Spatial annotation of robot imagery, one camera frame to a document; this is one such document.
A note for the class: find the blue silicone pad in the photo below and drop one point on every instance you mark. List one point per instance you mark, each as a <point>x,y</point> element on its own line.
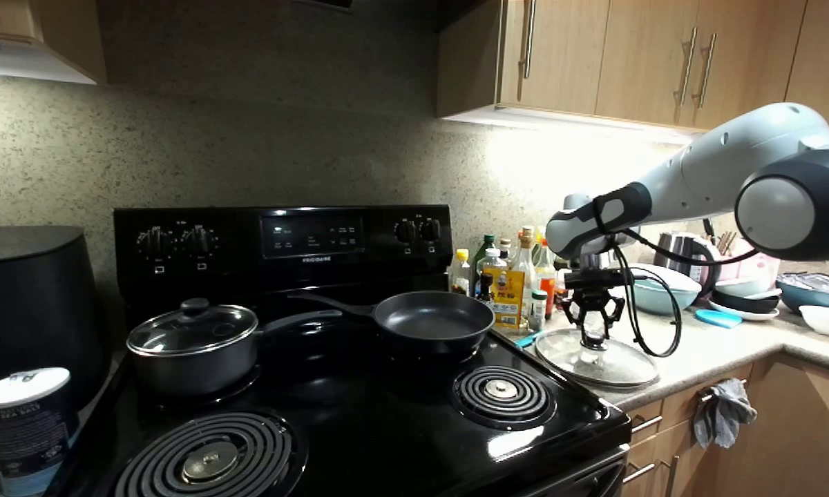
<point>717,318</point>

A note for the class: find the white lidded canister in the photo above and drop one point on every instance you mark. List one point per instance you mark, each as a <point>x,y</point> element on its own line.
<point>34,430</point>

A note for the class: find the grey hanging dish towel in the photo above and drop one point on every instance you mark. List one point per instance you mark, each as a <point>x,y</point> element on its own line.
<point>722,412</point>

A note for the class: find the wooden cabinets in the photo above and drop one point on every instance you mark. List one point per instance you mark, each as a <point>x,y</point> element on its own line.
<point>779,453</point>
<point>650,62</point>

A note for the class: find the upper wooden cabinets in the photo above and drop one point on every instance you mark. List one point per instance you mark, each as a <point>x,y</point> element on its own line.
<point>650,62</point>

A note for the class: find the light blue stacked bowls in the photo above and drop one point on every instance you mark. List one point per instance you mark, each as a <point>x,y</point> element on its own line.
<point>661,290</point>

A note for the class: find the black air fryer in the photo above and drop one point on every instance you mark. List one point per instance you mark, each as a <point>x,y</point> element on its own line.
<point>48,304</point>

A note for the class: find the grey pot with glass lid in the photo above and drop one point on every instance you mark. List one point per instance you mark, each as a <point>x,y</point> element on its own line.
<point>203,348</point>

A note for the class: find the range hood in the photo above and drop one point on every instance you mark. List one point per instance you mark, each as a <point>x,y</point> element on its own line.
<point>51,39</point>

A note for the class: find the orange sauce bottle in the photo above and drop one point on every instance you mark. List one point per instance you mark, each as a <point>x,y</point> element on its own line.
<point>547,279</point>

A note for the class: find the green bottle white cap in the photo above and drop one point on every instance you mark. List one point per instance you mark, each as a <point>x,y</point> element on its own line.
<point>479,260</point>

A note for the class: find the black frying pan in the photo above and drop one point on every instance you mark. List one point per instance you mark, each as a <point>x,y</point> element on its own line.
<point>420,320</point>

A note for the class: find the dark plate stack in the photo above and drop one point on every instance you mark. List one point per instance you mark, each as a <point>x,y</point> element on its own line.
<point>747,298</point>

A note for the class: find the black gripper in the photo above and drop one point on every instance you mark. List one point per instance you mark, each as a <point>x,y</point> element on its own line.
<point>591,290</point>

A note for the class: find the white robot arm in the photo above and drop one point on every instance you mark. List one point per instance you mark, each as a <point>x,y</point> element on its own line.
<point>766,166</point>

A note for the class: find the glass lid with black knob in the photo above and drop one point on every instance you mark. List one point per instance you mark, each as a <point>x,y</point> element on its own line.
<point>610,365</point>

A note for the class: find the black electric kettle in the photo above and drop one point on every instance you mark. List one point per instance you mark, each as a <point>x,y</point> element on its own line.
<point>692,258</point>

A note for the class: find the blue spatula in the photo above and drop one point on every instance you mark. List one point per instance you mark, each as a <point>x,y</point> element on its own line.
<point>522,340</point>

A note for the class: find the lower wooden cabinets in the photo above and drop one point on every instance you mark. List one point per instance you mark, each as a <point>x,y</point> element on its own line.
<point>779,453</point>

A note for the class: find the yellow label oil bottle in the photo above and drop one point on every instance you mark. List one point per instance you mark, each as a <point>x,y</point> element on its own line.
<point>512,282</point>

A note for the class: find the black electric stove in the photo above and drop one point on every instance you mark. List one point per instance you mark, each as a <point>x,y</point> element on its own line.
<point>333,407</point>

